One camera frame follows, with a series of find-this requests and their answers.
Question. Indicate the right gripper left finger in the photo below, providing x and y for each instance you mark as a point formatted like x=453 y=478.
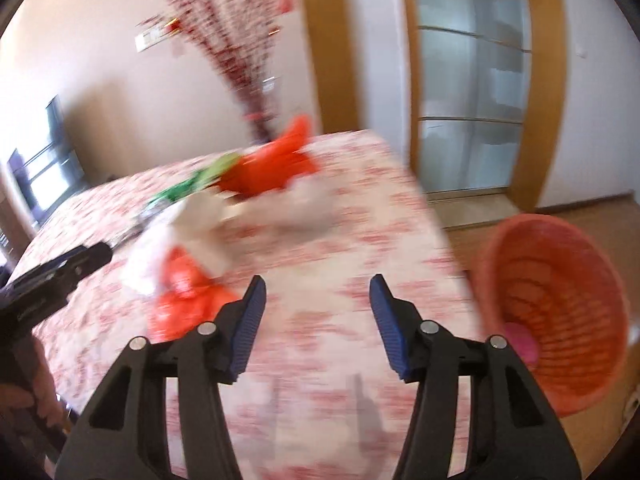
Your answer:
x=121 y=433

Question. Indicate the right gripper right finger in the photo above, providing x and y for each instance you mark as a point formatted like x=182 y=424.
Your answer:
x=514 y=432

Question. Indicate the magenta plastic bag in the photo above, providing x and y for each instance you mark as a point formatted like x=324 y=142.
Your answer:
x=523 y=342

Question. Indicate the orange plastic bag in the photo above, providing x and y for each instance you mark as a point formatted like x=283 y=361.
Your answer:
x=188 y=298
x=272 y=166

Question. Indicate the dark green plastic bag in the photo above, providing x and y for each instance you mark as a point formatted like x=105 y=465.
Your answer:
x=179 y=191

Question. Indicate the cream paper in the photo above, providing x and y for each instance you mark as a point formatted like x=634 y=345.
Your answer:
x=193 y=224

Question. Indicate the light green plastic bag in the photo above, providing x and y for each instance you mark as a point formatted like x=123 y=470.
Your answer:
x=212 y=173

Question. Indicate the white plastic bag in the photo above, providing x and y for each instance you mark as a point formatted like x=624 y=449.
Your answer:
x=306 y=207

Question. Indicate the red plastic trash basket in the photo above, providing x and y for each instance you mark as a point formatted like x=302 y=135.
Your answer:
x=548 y=275

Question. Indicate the person's left hand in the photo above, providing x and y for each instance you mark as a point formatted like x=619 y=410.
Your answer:
x=41 y=395

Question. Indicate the black flat television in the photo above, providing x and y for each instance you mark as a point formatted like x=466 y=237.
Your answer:
x=43 y=162

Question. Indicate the floral red white tablecloth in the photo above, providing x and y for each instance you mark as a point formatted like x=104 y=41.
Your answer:
x=318 y=399

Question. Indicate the clear glass vase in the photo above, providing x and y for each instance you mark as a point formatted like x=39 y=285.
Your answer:
x=260 y=106

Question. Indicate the red berry branch bouquet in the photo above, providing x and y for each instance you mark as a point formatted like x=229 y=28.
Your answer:
x=236 y=37

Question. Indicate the frosted glass sliding door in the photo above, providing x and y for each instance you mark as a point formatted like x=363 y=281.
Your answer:
x=475 y=67

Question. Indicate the white wall switch plate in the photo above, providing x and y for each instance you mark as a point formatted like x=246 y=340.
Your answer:
x=151 y=37

